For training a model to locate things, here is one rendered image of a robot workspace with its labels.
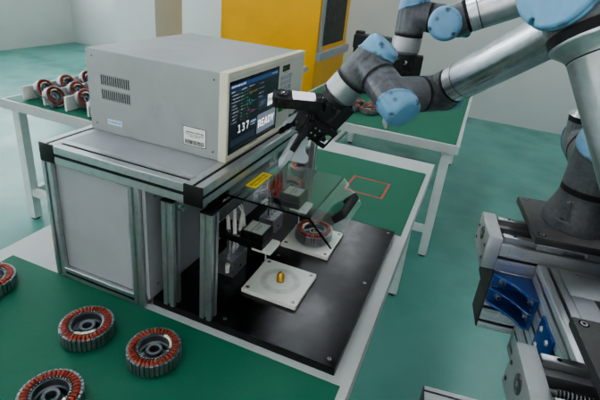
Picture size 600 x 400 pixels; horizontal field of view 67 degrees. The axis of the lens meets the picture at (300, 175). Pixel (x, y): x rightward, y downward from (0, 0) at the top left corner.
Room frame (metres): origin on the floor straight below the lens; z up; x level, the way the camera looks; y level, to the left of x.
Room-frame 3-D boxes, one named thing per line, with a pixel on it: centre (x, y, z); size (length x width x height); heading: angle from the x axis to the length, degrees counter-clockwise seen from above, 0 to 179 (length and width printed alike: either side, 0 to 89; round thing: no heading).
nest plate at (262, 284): (0.98, 0.02, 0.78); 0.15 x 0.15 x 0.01; 70
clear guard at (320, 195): (0.97, 0.03, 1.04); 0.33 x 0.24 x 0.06; 70
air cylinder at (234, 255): (1.03, 0.16, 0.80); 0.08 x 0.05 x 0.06; 160
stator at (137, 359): (0.71, 0.27, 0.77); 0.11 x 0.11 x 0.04
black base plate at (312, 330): (1.10, 0.00, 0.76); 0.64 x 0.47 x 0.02; 160
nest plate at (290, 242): (1.20, -0.06, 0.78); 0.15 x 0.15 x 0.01; 70
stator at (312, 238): (1.21, -0.06, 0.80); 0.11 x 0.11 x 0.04
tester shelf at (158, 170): (1.20, 0.28, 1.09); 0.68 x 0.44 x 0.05; 160
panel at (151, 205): (1.18, 0.22, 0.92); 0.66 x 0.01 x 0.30; 160
